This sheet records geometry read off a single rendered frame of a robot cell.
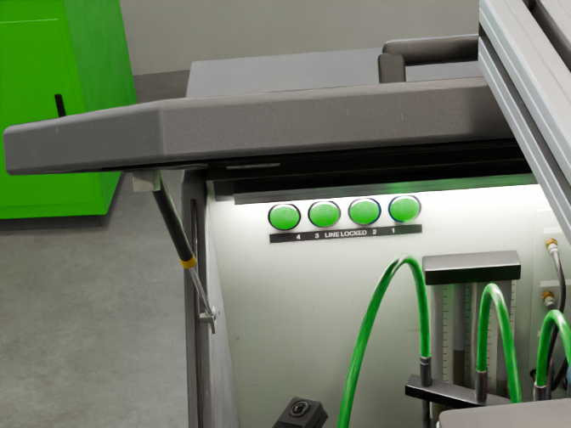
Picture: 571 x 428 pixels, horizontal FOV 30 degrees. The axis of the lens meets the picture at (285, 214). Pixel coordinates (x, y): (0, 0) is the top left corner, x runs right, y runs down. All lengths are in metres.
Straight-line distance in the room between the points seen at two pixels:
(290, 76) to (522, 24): 1.22
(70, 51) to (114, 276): 0.83
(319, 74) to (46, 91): 2.31
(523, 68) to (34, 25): 3.41
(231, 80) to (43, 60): 2.20
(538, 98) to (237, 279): 1.22
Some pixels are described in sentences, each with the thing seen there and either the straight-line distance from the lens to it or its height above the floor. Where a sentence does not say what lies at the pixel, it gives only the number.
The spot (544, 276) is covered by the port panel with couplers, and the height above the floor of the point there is 1.24.
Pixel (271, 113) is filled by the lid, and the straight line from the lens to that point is 0.63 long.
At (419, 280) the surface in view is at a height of 1.33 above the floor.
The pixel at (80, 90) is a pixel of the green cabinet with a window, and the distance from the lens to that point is 3.93.
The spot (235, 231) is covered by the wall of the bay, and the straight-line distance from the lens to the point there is 1.62.
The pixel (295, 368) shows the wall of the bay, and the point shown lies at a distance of 1.78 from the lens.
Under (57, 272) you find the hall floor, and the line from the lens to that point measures 4.06.
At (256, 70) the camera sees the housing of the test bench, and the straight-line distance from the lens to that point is 1.77.
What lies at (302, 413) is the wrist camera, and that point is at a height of 1.38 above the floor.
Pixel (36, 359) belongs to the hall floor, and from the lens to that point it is 3.67.
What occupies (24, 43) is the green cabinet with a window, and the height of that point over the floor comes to 0.81.
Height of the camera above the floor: 2.24
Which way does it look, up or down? 33 degrees down
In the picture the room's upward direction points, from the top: 5 degrees counter-clockwise
